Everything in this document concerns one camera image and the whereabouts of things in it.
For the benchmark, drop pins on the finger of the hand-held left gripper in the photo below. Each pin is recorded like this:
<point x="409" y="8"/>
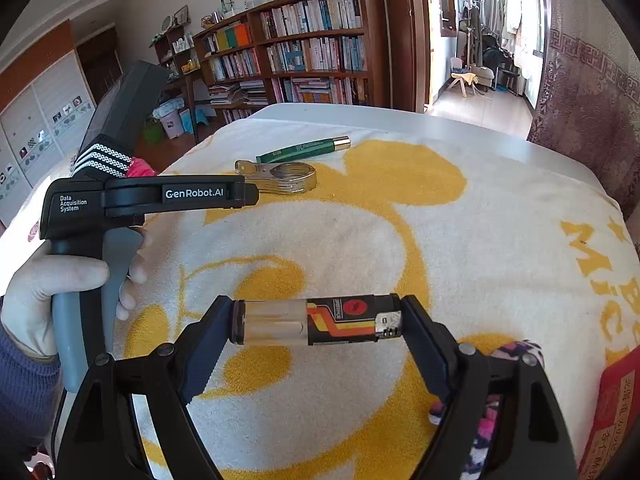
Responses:
<point x="247" y="196"/>

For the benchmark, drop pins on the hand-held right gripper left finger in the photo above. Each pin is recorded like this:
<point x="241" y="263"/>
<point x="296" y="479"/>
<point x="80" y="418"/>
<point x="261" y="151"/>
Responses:
<point x="210" y="350"/>

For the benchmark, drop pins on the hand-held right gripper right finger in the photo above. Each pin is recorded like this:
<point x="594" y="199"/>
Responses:
<point x="425" y="350"/>

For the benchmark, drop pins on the metal clip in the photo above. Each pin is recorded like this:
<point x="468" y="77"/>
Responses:
<point x="280" y="177"/>

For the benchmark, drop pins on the black orange lighter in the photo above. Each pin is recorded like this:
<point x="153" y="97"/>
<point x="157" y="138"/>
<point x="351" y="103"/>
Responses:
<point x="320" y="320"/>

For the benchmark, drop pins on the red box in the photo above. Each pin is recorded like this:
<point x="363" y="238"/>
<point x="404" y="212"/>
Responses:
<point x="615" y="410"/>

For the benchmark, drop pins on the person's left forearm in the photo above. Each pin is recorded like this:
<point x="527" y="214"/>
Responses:
<point x="25" y="400"/>

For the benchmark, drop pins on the person's left hand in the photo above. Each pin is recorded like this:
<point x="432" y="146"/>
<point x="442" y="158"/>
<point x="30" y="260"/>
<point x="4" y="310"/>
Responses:
<point x="35" y="305"/>

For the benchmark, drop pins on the striped black wristband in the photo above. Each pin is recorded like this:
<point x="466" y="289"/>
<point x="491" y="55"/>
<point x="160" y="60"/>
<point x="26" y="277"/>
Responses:
<point x="105" y="160"/>

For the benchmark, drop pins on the green pen tube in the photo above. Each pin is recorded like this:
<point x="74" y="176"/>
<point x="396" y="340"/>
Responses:
<point x="300" y="150"/>

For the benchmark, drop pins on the pink blanket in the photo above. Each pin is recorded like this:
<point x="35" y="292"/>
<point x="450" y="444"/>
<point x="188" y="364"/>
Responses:
<point x="142" y="167"/>

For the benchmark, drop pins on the blue plastic stool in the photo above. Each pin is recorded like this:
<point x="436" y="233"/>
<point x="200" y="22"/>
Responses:
<point x="200" y="120"/>

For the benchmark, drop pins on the leopard print plush toy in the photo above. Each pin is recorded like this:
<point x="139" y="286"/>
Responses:
<point x="515" y="350"/>

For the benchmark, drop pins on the pink plastic bin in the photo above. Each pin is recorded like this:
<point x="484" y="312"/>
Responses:
<point x="172" y="122"/>

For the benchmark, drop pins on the yellow white printed towel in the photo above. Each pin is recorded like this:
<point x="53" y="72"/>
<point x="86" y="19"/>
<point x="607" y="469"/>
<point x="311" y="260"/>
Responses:
<point x="450" y="240"/>

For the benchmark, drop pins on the wardrobe with sliding doors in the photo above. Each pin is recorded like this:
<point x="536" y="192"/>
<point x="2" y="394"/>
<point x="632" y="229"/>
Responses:
<point x="45" y="110"/>

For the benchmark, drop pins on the green bin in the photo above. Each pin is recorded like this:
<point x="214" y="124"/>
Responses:
<point x="152" y="132"/>

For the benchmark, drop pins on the small wooden shelf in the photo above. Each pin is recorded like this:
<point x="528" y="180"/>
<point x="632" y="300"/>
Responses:
<point x="182" y="70"/>

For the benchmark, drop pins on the rows of books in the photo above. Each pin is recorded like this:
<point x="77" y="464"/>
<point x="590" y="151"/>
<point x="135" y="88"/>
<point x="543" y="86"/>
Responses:
<point x="310" y="15"/>

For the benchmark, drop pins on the wooden bookshelf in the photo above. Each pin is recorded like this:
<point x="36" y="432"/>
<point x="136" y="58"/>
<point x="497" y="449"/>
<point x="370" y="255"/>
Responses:
<point x="377" y="50"/>

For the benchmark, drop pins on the small wooden stool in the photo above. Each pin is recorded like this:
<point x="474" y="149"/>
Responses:
<point x="465" y="82"/>

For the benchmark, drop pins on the coat rack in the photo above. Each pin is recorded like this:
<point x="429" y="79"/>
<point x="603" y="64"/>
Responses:
<point x="472" y="25"/>

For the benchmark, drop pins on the black office chair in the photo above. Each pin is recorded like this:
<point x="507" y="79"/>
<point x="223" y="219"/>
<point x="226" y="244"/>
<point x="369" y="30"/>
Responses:
<point x="497" y="62"/>

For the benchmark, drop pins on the patterned curtain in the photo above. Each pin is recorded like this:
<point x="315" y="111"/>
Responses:
<point x="585" y="85"/>

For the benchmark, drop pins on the hanging white clothes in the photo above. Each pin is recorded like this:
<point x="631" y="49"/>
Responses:
<point x="517" y="15"/>

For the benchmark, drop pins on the wooden door frame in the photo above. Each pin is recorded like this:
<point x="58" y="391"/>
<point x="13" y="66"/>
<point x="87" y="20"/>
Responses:
<point x="405" y="35"/>

